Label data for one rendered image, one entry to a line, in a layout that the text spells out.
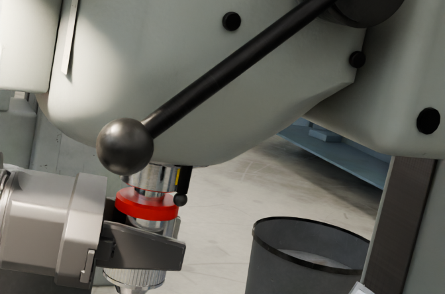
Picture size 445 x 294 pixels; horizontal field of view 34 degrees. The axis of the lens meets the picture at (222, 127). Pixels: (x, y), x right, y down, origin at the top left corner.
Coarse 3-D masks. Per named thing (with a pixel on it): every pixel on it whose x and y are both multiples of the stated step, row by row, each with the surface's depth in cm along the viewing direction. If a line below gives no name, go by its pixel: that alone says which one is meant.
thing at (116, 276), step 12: (120, 216) 52; (144, 228) 51; (156, 228) 52; (168, 228) 52; (108, 276) 53; (120, 276) 52; (132, 276) 52; (144, 276) 52; (156, 276) 53; (132, 288) 52; (144, 288) 52
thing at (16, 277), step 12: (12, 168) 91; (24, 168) 92; (0, 276) 74; (12, 276) 74; (24, 276) 75; (36, 276) 76; (48, 276) 77; (0, 288) 74; (12, 288) 75; (24, 288) 76; (36, 288) 77; (48, 288) 78; (60, 288) 79; (72, 288) 80
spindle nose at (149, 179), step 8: (144, 168) 51; (152, 168) 50; (160, 168) 51; (168, 168) 51; (176, 168) 51; (120, 176) 52; (128, 176) 51; (136, 176) 51; (144, 176) 51; (152, 176) 51; (160, 176) 51; (168, 176) 51; (176, 176) 51; (128, 184) 51; (136, 184) 51; (144, 184) 51; (152, 184) 51; (160, 184) 51; (168, 184) 51; (160, 192) 51; (168, 192) 51
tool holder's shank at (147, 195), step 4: (136, 188) 53; (136, 192) 53; (140, 192) 52; (144, 192) 52; (148, 192) 52; (152, 192) 52; (156, 192) 52; (136, 196) 53; (140, 196) 52; (144, 196) 52; (148, 196) 52; (152, 196) 52; (156, 196) 52; (160, 196) 53; (164, 196) 53; (148, 200) 52; (152, 200) 52; (156, 200) 52; (160, 200) 53
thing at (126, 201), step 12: (120, 192) 53; (132, 192) 54; (120, 204) 52; (132, 204) 51; (144, 204) 51; (156, 204) 52; (168, 204) 52; (132, 216) 51; (144, 216) 51; (156, 216) 51; (168, 216) 52
